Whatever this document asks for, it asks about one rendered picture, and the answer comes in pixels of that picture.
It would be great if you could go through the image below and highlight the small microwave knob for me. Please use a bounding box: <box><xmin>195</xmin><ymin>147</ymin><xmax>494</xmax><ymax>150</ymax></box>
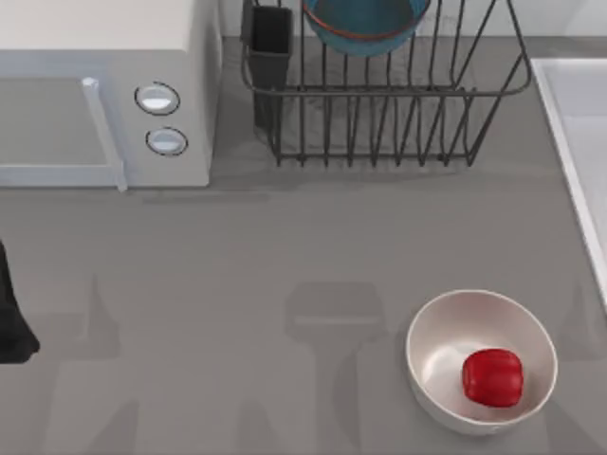
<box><xmin>144</xmin><ymin>126</ymin><xmax>190</xmax><ymax>156</ymax></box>

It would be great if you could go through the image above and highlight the white bowl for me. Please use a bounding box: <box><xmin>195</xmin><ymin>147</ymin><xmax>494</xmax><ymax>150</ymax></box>
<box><xmin>405</xmin><ymin>289</ymin><xmax>560</xmax><ymax>437</ymax></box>

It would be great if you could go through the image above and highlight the black cutlery holder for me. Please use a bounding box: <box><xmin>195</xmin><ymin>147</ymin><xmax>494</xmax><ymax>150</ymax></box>
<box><xmin>240</xmin><ymin>3</ymin><xmax>294</xmax><ymax>129</ymax></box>

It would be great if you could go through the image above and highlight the pale microwave oven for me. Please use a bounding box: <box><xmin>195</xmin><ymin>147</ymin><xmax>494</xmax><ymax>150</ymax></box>
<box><xmin>0</xmin><ymin>0</ymin><xmax>225</xmax><ymax>192</ymax></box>

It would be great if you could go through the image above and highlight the large microwave knob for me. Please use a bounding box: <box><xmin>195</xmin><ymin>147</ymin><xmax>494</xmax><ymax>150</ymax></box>
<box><xmin>134</xmin><ymin>81</ymin><xmax>182</xmax><ymax>117</ymax></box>

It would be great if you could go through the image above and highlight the blue bowl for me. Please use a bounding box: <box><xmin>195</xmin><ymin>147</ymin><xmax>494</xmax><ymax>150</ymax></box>
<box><xmin>302</xmin><ymin>0</ymin><xmax>432</xmax><ymax>58</ymax></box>

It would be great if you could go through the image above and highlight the red bell pepper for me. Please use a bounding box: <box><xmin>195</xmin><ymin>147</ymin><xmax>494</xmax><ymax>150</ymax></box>
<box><xmin>461</xmin><ymin>348</ymin><xmax>524</xmax><ymax>409</ymax></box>

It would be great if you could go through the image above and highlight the dark wire dish rack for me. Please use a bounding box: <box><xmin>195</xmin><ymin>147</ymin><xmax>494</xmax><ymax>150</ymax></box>
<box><xmin>239</xmin><ymin>0</ymin><xmax>533</xmax><ymax>169</ymax></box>

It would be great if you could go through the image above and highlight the microwave door handle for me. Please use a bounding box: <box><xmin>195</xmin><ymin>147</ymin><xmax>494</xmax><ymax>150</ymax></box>
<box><xmin>81</xmin><ymin>77</ymin><xmax>129</xmax><ymax>192</ymax></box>

